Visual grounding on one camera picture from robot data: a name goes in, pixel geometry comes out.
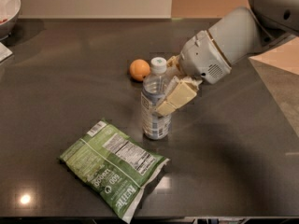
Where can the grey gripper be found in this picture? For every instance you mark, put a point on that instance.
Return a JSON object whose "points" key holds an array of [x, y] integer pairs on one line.
{"points": [[203, 57]]}

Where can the blue label plastic water bottle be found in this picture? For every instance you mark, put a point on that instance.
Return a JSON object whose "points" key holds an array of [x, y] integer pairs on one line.
{"points": [[154, 126]]}

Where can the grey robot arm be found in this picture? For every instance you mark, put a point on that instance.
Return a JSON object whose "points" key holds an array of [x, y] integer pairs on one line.
{"points": [[253, 30]]}

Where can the green jalapeno chip bag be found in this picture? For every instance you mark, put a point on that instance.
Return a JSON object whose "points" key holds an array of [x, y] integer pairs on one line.
{"points": [[114, 165]]}

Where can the orange fruit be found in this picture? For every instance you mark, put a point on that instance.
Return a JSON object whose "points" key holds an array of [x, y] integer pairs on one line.
{"points": [[139, 69]]}

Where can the white bowl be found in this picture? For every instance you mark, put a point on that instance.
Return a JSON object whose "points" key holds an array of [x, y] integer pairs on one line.
{"points": [[9, 13]]}

